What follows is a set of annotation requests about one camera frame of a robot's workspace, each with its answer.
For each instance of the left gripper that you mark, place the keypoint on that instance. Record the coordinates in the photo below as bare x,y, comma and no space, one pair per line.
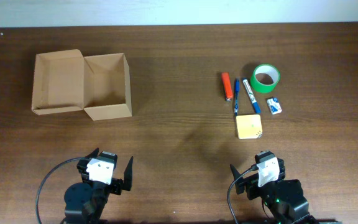
117,184

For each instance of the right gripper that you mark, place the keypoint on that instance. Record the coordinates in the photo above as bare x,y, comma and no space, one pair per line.
248,180

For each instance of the yellow sticky note pad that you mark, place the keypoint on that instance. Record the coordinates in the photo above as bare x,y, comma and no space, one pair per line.
249,126

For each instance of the brown cardboard box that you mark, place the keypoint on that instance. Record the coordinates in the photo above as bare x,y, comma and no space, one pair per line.
66,81

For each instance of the green tape roll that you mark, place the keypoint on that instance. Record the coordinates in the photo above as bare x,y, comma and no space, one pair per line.
264,78

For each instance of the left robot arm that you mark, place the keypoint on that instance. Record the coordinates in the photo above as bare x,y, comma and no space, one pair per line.
86,200

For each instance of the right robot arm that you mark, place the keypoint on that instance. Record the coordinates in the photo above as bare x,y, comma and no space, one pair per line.
285,200

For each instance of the blue white marker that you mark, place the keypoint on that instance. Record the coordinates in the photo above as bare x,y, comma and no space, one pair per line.
251,96

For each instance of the white blue eraser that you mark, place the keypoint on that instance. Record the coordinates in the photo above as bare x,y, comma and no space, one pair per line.
274,105

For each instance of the blue pen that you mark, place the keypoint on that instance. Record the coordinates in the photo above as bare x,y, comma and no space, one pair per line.
236,96

